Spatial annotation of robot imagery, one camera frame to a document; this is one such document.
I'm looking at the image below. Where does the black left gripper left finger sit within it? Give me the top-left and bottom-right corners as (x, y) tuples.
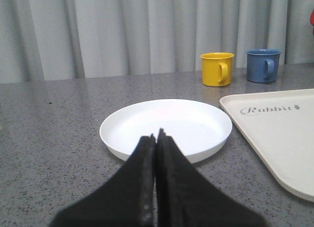
(50, 136), (156, 227)

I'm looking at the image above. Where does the grey pleated curtain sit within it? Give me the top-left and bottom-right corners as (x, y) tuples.
(0, 0), (314, 83)

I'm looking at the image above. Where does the cream rabbit serving tray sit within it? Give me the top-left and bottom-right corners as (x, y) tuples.
(220, 89), (314, 202)

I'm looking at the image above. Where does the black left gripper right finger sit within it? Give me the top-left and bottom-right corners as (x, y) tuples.
(156, 129), (267, 227)

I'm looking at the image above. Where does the yellow enamel mug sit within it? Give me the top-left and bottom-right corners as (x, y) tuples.
(201, 52), (235, 87)

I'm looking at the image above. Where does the white round plate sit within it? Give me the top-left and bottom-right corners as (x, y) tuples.
(100, 99), (233, 163)

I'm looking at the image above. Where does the blue enamel mug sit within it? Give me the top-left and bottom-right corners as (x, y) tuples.
(246, 49), (281, 83)

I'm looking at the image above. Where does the red enamel mug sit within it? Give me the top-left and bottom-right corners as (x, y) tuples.
(310, 10), (314, 26)

